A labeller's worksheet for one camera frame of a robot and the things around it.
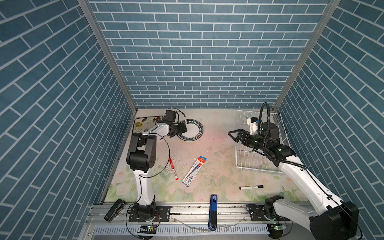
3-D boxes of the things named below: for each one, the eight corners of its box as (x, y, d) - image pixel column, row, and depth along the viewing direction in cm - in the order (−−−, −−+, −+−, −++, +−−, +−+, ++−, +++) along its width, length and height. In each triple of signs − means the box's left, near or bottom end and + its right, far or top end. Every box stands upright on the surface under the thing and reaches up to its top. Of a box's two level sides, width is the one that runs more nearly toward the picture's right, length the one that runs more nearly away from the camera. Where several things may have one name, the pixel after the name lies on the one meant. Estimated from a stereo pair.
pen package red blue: (181, 182, 86) (181, 181, 84) (200, 156, 97) (200, 154, 95) (188, 187, 84) (187, 186, 83) (206, 159, 95) (206, 158, 94)
